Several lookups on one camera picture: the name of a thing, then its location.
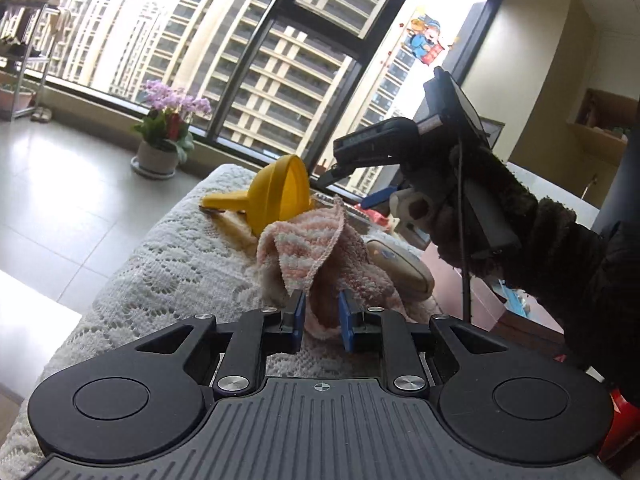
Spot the yellow plastic funnel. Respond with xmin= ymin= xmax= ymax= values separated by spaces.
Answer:
xmin=200 ymin=155 xmax=311 ymax=236

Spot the pink striped knit towel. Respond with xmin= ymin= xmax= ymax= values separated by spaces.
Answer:
xmin=257 ymin=198 xmax=408 ymax=340

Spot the black gloved right hand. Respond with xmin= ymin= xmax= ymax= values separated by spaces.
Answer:
xmin=392 ymin=146 xmax=608 ymax=304

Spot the beige oval zip case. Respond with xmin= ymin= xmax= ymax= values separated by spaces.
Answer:
xmin=364 ymin=238 xmax=435 ymax=302

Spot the pink cardboard box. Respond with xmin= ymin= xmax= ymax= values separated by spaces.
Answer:
xmin=421 ymin=244 xmax=566 ymax=362

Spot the cartoon window sticker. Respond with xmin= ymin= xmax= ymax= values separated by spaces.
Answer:
xmin=397 ymin=9 xmax=460 ymax=67

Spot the pink orchid flower pot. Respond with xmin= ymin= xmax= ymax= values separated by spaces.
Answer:
xmin=131 ymin=79 xmax=212 ymax=180

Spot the metal plant shelf rack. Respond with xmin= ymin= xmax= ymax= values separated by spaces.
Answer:
xmin=1 ymin=0 xmax=60 ymax=122

